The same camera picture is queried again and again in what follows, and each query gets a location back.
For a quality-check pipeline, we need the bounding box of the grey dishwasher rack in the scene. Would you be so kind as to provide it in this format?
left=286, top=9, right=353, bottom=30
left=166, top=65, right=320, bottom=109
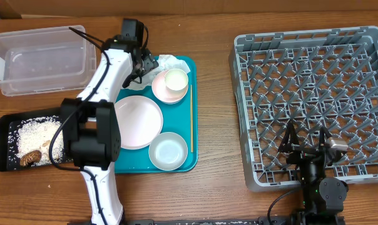
left=229, top=26, right=378, bottom=192

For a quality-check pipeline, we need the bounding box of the wooden chopstick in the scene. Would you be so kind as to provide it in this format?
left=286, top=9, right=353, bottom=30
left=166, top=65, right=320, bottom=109
left=190, top=85, right=194, bottom=153

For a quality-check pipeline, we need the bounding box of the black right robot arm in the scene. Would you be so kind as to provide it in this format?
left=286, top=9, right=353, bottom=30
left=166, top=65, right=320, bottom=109
left=278, top=120, right=349, bottom=224

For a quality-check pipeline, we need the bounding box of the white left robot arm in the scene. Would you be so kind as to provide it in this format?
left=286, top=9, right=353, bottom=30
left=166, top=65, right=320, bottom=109
left=51, top=19, right=158, bottom=224

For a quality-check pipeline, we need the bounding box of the large pink plate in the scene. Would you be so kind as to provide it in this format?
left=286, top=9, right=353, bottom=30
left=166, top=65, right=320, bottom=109
left=115, top=96, right=163, bottom=150

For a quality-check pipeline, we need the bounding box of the teal serving tray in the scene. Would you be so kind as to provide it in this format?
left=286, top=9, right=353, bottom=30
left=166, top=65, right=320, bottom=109
left=115, top=56, right=198, bottom=174

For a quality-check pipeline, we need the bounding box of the brown food scrap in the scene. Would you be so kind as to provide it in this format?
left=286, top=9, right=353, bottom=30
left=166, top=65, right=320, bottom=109
left=19, top=150, right=42, bottom=167

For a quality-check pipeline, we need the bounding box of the cream cup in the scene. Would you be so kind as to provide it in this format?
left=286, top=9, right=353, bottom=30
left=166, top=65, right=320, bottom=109
left=165, top=69, right=188, bottom=92

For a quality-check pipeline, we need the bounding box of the clear plastic bin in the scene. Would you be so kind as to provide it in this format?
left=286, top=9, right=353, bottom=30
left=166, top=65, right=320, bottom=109
left=0, top=25, right=97, bottom=96

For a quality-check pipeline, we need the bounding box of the small pink plate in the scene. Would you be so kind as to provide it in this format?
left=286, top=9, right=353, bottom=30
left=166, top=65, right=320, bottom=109
left=151, top=70, right=188, bottom=104

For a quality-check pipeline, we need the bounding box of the white rice pile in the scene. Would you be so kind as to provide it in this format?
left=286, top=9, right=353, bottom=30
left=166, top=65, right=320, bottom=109
left=17, top=121, right=61, bottom=163

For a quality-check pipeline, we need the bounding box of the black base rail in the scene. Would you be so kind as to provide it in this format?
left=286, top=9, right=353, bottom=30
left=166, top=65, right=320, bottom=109
left=124, top=216, right=346, bottom=225

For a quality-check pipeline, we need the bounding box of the grey-white bowl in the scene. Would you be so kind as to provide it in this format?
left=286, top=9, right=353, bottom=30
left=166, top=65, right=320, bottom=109
left=148, top=132, right=188, bottom=171

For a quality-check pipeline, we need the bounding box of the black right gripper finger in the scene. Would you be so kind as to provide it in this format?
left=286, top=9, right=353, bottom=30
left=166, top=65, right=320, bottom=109
left=278, top=121, right=299, bottom=153
left=319, top=126, right=332, bottom=150

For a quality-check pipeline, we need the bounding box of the white napkin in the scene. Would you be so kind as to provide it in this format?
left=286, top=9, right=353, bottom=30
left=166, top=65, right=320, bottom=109
left=155, top=54, right=191, bottom=73
left=127, top=69, right=156, bottom=91

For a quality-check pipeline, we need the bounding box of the black tray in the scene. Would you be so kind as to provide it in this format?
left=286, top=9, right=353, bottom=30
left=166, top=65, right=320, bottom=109
left=0, top=107, right=61, bottom=172

